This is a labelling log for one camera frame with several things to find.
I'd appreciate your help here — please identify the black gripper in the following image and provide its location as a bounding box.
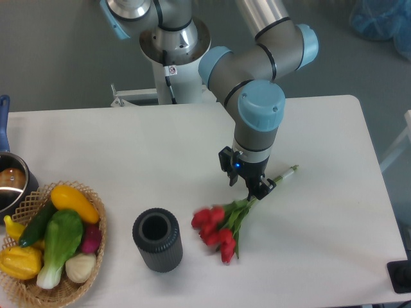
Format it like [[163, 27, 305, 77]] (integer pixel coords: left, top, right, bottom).
[[218, 146, 277, 200]]

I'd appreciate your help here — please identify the red tulip bouquet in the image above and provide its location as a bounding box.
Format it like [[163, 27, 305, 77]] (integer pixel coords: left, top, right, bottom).
[[191, 164, 300, 264]]

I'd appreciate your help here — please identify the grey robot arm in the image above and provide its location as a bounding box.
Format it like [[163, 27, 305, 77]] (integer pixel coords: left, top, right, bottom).
[[100, 1, 319, 199]]

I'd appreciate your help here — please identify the dark grey ribbed vase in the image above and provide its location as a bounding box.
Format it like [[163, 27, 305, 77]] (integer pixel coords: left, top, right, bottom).
[[132, 208, 183, 273]]

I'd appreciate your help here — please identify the red radish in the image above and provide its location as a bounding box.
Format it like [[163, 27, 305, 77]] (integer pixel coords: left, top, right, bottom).
[[80, 225, 102, 254]]

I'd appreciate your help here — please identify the black device at edge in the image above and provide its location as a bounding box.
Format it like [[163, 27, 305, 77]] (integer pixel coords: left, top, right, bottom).
[[387, 260, 410, 294]]

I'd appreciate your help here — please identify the yellow squash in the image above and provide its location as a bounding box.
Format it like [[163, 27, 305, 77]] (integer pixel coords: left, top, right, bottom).
[[50, 185, 100, 224]]

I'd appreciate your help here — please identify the green bok choy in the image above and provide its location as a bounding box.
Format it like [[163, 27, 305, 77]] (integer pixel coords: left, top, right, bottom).
[[37, 209, 83, 289]]

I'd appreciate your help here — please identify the blue plastic bag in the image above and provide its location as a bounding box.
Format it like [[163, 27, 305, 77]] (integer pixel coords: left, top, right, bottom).
[[349, 1, 410, 60]]

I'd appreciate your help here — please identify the dark green cucumber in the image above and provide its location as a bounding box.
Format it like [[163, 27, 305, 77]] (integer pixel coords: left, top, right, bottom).
[[18, 200, 57, 248]]

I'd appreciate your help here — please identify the small yellow gourd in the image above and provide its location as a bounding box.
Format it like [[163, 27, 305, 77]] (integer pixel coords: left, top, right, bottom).
[[4, 215, 45, 251]]

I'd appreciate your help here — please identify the yellow ribbed pumpkin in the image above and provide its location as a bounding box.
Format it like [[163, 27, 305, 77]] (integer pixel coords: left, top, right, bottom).
[[1, 246, 42, 280]]

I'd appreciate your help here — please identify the woven wicker basket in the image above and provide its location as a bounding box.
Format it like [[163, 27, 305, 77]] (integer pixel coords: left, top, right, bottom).
[[1, 181, 107, 307]]

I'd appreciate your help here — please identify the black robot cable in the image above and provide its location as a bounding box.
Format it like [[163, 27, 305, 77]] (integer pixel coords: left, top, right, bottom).
[[162, 49, 178, 105]]

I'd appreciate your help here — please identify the white frame at right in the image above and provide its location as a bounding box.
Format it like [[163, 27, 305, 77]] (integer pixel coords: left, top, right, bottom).
[[380, 110, 410, 173]]

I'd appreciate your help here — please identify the blue handled saucepan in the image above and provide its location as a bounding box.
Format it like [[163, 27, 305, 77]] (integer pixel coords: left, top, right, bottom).
[[1, 94, 39, 226]]

